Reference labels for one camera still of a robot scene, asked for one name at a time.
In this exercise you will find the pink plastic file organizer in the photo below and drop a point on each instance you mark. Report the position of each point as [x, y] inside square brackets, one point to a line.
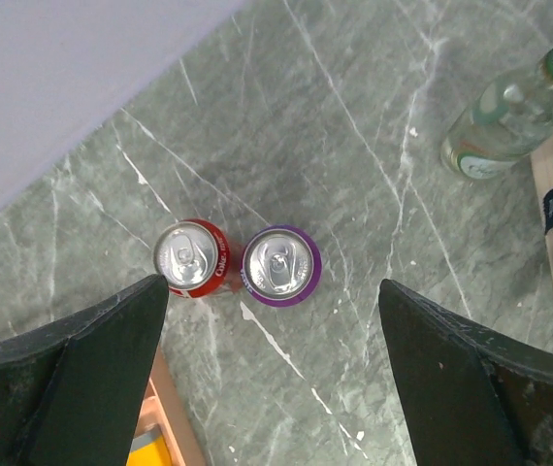
[163, 410]

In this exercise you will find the yellow sticky note block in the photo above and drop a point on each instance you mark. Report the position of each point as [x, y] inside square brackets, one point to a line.
[149, 449]

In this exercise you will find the red cola can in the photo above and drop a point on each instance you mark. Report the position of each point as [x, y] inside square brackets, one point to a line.
[194, 256]

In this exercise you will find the clear Chang bottle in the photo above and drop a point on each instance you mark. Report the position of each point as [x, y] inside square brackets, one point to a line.
[512, 117]

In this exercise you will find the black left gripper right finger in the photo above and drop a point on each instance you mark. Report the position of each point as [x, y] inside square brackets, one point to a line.
[470, 395]

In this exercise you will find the purple Fanta can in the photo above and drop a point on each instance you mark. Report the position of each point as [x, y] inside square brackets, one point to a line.
[281, 266]

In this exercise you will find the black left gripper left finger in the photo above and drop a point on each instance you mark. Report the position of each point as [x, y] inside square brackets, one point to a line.
[71, 391]

